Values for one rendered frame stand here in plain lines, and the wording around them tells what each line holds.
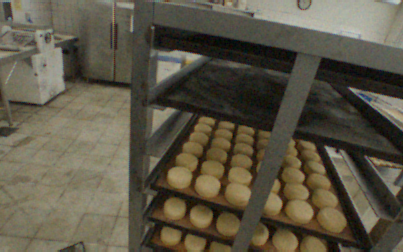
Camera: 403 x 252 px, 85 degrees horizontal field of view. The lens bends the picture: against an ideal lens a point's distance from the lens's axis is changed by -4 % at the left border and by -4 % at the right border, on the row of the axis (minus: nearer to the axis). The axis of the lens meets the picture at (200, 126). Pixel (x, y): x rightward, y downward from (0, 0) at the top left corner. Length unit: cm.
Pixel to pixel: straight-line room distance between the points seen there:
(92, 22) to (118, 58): 81
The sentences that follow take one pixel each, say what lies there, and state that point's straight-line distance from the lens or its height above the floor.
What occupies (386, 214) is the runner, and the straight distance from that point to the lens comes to 49.
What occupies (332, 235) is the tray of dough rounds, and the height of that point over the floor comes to 150.
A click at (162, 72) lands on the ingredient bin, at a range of 538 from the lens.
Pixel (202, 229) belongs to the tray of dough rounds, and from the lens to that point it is 54.
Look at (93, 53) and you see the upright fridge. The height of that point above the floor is 70.
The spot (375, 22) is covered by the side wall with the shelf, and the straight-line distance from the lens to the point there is 738.
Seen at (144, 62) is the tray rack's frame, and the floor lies 174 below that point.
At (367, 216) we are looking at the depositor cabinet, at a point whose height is 47.
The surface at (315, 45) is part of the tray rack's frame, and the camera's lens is 32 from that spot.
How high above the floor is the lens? 182
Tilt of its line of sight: 27 degrees down
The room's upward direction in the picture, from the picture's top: 10 degrees clockwise
